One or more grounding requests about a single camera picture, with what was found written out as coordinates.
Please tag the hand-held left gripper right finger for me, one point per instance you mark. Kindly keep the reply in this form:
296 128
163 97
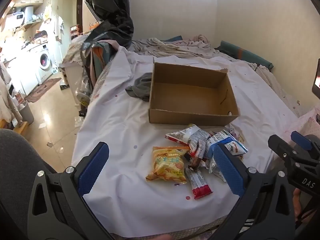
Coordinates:
228 170

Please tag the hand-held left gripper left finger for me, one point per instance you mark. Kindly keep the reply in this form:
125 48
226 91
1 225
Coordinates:
93 170

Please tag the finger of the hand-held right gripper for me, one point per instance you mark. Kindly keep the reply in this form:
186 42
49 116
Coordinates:
301 140
277 143

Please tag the white blue-end crisp packet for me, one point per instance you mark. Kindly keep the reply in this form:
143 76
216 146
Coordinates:
212 165

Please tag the white blue snack bag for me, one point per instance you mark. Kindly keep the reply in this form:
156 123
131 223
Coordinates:
235 147

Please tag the white brown-end snack packet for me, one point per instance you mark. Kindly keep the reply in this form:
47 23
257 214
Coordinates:
196 152

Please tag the white yellow snack bag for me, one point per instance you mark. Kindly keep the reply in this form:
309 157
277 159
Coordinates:
178 136

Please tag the orange chip bag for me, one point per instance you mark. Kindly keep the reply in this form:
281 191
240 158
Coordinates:
166 165

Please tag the brown cardboard box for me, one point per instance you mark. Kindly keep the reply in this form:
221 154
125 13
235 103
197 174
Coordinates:
190 97

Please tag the person's right hand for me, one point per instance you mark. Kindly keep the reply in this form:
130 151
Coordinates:
298 202

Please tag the red white snack bar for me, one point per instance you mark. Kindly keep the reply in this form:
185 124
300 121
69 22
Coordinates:
204 188
192 183

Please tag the white bed sheet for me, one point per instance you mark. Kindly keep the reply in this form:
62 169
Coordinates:
125 130

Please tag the person's dark trouser leg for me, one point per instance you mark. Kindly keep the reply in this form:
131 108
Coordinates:
17 160

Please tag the clear plastic bag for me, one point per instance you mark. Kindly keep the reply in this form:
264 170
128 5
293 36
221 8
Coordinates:
83 90

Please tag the grey trash bin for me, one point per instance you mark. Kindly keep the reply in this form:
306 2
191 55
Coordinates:
27 113

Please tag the green pillow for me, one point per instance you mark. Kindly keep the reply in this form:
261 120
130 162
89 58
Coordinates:
245 53

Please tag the brown floor rug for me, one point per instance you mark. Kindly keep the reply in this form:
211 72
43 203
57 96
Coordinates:
42 88

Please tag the grey cloth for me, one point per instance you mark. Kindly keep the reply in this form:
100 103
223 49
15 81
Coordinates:
141 85

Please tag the teal orange cloth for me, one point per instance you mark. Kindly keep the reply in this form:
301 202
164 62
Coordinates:
102 57

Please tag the white washing machine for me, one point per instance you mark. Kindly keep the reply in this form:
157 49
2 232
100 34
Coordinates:
45 60

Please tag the crumpled floral blanket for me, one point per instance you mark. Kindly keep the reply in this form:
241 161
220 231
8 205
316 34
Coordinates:
170 46

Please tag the black plastic bag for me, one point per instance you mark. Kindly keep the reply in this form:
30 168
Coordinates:
112 12

